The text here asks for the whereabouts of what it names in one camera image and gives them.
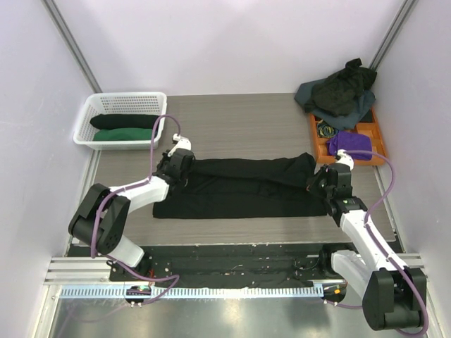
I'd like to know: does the black t shirt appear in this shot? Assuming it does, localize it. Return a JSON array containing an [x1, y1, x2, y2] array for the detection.
[[153, 152, 326, 219], [89, 114, 158, 130]]

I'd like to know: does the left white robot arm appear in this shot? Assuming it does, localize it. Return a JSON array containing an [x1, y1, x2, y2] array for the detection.
[[68, 149, 194, 281]]

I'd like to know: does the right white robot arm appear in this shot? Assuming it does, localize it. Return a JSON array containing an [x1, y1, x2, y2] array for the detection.
[[307, 162, 429, 337]]

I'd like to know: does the purple folded cloth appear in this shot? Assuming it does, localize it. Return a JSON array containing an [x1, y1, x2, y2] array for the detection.
[[326, 131, 372, 156]]

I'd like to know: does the blue yellow patterned cloth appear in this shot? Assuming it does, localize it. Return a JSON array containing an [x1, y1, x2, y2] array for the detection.
[[316, 120, 339, 139]]

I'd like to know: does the rolled green t shirt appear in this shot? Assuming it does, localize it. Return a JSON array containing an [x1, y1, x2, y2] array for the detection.
[[93, 128, 154, 142]]

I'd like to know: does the grey blue shirt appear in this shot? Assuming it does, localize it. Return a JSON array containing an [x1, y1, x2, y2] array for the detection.
[[295, 79, 376, 130]]

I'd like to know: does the orange compartment tray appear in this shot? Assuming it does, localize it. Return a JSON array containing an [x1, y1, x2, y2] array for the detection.
[[308, 108, 388, 166]]

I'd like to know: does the white plastic basket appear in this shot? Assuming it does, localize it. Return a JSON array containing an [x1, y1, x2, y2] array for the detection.
[[73, 92, 167, 151]]

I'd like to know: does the rolled black t shirt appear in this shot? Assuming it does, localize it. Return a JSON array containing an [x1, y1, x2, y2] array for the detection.
[[89, 114, 158, 130]]

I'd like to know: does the dark green crumpled shirt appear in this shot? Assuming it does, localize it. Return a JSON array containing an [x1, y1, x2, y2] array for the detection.
[[304, 58, 377, 117]]

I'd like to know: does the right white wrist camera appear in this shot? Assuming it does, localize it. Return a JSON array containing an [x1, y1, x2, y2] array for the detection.
[[335, 149, 354, 171]]

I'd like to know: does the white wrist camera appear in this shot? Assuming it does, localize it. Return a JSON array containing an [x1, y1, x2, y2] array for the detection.
[[168, 134, 192, 157], [335, 149, 354, 171]]

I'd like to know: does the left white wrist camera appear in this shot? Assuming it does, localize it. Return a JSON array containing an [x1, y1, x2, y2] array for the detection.
[[168, 134, 192, 157]]

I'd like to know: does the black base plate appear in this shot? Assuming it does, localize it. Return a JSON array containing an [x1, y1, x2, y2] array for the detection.
[[66, 242, 404, 289]]

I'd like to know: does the white slotted cable duct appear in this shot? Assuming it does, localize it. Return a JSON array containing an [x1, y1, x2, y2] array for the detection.
[[60, 284, 323, 299]]

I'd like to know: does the right aluminium corner post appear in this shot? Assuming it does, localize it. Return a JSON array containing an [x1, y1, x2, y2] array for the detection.
[[369, 0, 419, 71]]

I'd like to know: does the aluminium corner post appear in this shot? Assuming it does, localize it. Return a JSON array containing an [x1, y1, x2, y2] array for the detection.
[[369, 0, 419, 71], [42, 0, 102, 94]]

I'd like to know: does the left aluminium corner post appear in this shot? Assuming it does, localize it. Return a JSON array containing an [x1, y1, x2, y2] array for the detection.
[[42, 0, 102, 94]]

